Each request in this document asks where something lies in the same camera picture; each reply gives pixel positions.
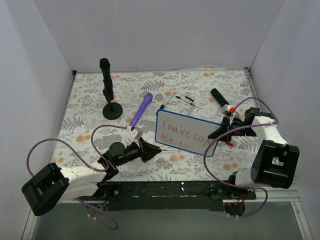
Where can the black microphone on stand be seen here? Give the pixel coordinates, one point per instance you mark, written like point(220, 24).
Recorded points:
point(105, 65)

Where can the black round microphone stand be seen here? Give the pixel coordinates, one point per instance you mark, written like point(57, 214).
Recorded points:
point(112, 110)

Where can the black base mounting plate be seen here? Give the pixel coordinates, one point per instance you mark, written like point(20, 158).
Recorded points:
point(167, 195)

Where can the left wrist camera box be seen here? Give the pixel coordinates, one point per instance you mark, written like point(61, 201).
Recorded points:
point(135, 133)

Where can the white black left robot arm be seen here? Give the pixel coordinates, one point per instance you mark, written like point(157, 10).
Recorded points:
point(53, 184)

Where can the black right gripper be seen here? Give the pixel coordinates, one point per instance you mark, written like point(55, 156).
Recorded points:
point(229, 130)

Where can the aluminium front rail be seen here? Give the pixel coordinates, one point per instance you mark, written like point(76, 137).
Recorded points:
point(275, 195)

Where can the red marker cap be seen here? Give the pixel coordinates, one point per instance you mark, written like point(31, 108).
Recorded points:
point(229, 143)

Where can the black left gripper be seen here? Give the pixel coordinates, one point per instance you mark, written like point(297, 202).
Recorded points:
point(144, 150)

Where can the black wire whiteboard stand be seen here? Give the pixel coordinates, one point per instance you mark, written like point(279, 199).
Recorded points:
point(178, 103)

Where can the blue framed whiteboard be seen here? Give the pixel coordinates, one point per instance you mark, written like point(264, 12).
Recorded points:
point(183, 132)

